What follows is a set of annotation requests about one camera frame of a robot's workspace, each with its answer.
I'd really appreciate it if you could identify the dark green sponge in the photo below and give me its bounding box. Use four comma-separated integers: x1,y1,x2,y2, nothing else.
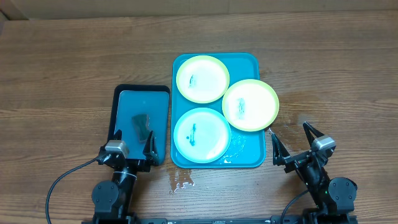
132,114,150,143

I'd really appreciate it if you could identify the light blue plate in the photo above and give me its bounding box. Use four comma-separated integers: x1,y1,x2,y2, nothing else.
172,108,231,164

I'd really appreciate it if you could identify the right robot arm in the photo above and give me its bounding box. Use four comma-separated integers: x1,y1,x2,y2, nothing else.
271,122,358,223

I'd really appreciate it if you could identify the yellow-green plate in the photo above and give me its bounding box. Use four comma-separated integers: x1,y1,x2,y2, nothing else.
175,55,230,104
221,79,279,132

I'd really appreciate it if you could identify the teal plastic serving tray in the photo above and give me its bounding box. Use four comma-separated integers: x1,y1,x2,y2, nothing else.
170,52,266,169

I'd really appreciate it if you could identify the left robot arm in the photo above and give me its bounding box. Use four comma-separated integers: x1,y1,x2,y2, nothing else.
91,130,160,223

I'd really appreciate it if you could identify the yellow-green plate top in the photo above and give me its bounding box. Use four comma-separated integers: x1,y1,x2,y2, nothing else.
175,55,230,104

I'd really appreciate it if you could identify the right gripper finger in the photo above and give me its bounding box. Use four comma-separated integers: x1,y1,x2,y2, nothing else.
303,121,324,146
271,133,290,166

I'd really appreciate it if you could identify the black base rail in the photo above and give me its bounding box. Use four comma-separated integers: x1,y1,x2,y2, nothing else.
81,214,358,224

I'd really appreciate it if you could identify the black tray with water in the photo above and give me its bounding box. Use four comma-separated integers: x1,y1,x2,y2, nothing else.
108,84,170,164

